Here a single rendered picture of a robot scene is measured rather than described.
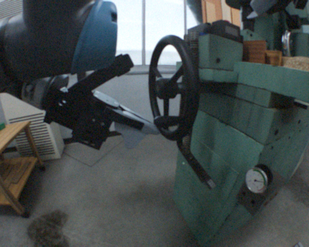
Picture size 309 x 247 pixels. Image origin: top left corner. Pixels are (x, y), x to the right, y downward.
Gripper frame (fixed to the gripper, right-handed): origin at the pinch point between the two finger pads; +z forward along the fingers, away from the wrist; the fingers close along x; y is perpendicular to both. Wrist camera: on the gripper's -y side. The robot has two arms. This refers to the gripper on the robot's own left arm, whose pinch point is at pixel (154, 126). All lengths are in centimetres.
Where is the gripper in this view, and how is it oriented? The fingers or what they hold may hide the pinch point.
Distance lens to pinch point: 28.2
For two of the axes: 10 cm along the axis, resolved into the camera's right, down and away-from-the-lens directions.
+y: -5.0, 8.5, 1.6
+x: 3.2, 3.6, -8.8
